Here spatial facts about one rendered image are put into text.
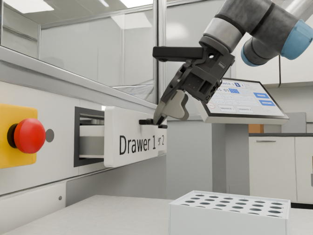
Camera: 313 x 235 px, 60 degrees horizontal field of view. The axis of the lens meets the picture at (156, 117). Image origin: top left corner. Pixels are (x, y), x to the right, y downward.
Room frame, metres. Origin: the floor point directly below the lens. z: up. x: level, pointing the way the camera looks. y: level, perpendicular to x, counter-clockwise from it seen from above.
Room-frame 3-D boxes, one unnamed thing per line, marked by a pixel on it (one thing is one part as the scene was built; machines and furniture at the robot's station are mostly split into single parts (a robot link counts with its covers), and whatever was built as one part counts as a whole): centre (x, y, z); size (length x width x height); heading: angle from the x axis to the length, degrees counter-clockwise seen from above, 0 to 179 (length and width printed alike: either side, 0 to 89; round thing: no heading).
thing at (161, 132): (0.94, 0.01, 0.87); 0.29 x 0.02 x 0.11; 164
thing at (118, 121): (0.62, 0.04, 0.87); 0.29 x 0.02 x 0.11; 164
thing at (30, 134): (0.31, 0.15, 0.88); 0.04 x 0.03 x 0.04; 164
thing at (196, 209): (0.32, -0.09, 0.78); 0.12 x 0.08 x 0.04; 62
